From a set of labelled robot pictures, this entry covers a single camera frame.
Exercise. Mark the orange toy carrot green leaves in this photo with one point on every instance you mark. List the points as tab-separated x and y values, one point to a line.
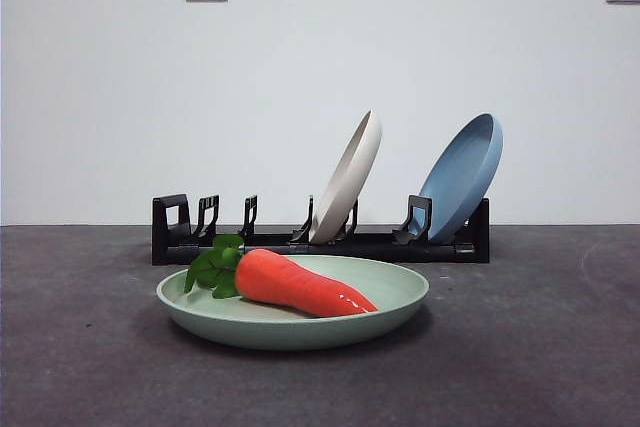
290	282

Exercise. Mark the light green round plate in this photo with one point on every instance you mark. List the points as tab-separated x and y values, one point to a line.
300	334

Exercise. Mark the cream round plate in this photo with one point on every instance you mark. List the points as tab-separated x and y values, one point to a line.
350	177

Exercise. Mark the black plastic plate rack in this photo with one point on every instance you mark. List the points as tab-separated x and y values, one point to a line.
440	252

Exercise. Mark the blue round plate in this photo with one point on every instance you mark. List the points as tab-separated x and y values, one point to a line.
460	172

